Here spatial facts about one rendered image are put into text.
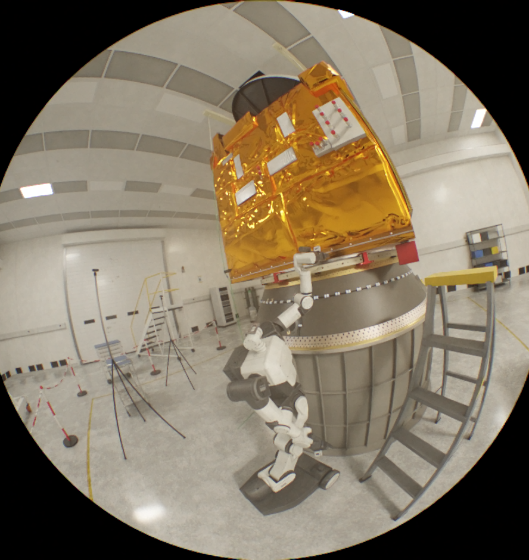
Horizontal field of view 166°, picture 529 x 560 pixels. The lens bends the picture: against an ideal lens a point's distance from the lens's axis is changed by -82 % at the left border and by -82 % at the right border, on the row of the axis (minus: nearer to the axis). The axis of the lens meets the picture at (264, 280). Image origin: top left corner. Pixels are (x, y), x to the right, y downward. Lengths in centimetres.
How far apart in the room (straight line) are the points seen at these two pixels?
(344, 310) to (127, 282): 789
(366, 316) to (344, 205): 78
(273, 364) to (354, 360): 66
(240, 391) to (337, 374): 79
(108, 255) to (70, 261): 181
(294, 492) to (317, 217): 209
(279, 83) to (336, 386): 321
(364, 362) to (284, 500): 119
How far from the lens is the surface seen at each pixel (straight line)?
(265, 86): 284
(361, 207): 132
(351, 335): 126
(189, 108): 424
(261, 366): 82
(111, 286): 823
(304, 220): 149
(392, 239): 130
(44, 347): 909
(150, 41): 372
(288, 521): 173
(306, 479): 168
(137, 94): 409
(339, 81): 207
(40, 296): 902
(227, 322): 896
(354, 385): 143
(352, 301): 132
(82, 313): 833
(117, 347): 516
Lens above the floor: 166
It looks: 1 degrees up
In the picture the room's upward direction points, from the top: 12 degrees counter-clockwise
